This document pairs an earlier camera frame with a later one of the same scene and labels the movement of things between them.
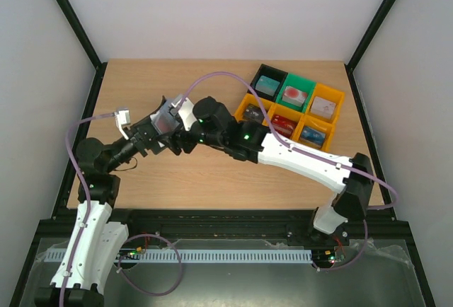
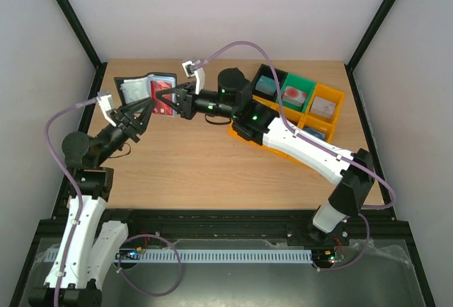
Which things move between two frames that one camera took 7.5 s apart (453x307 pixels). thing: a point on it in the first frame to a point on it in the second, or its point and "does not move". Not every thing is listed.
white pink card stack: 323,107 does not move
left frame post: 76,25 does not move
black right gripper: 182,136 to 187,101
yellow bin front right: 313,132 does not move
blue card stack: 313,136 does not move
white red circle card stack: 294,95 does not move
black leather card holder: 163,120 to 117,80
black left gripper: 141,140 to 134,130
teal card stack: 267,85 does not move
